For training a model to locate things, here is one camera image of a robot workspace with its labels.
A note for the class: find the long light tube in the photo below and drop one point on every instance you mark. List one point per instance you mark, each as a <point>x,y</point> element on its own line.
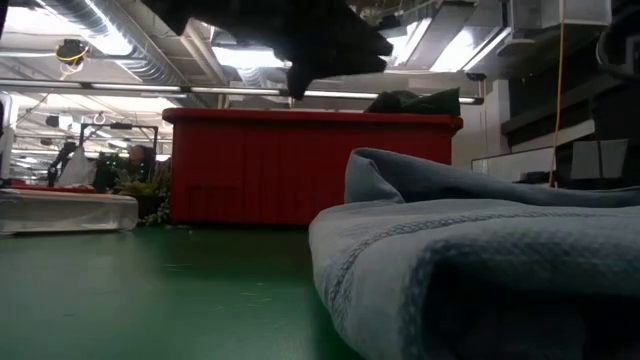
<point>150,87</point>

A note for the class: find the silver ventilation duct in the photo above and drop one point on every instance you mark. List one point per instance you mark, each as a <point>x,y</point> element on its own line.
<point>125,55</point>

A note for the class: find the red plastic laundry bin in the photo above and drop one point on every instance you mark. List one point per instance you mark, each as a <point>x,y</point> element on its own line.
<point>300,165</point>

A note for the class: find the dark shelving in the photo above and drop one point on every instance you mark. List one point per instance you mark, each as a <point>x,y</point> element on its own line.
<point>575,100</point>

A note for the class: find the grey storage box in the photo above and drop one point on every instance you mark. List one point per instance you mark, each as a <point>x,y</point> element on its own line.
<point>600,159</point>

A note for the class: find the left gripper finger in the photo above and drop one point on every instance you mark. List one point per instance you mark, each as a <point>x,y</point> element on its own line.
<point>372,45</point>
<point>365,64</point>

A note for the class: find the green table mat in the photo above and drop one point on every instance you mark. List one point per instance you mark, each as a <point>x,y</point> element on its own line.
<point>150,290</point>

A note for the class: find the orange and white box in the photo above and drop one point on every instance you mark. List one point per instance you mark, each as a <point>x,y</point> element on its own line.
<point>65,212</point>

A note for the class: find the white board panel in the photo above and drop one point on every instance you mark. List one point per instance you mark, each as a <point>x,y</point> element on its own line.
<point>515,165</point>

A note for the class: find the black background frame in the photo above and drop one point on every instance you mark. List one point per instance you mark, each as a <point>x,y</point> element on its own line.
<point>120,126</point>

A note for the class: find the white cloth bag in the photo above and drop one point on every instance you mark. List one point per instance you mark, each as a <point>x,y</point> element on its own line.
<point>77,170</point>

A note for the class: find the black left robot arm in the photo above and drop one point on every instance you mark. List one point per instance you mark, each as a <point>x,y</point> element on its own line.
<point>175,12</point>

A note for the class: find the light blue denim jeans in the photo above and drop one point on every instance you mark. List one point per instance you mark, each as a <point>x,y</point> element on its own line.
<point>475,250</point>

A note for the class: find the black background robot arm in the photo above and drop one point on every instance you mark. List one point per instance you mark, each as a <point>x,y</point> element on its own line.
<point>60,157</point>

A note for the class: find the white pillar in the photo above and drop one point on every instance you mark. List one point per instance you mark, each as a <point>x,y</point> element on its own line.
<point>6,135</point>

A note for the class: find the small pineapple plant ornament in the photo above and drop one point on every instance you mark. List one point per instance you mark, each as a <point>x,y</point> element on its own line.
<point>145,192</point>

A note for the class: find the person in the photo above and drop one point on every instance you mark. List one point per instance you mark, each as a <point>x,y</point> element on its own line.
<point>140,160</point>

